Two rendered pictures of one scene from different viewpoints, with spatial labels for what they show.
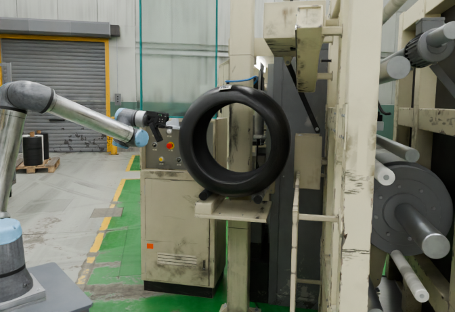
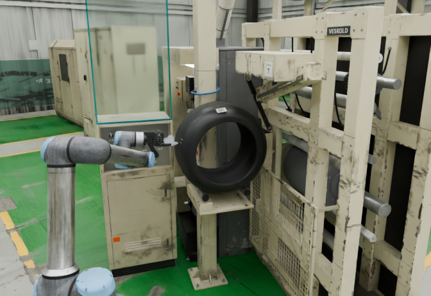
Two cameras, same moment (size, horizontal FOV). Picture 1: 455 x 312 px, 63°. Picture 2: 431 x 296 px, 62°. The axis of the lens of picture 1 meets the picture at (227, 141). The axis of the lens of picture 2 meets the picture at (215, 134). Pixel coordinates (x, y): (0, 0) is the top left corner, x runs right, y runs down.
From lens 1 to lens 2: 1.14 m
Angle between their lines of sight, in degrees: 29
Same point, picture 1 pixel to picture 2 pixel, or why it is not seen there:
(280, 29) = (286, 74)
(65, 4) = not seen: outside the picture
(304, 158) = not seen: hidden behind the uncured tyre
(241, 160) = (210, 156)
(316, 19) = (319, 72)
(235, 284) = (208, 252)
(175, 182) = (138, 180)
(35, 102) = (100, 158)
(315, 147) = (269, 142)
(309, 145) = not seen: hidden behind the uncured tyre
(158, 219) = (123, 214)
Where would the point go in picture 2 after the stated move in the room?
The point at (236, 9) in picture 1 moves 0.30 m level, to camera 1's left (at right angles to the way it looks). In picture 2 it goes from (202, 31) to (159, 31)
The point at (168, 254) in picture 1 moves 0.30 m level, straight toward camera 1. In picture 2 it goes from (135, 242) to (152, 259)
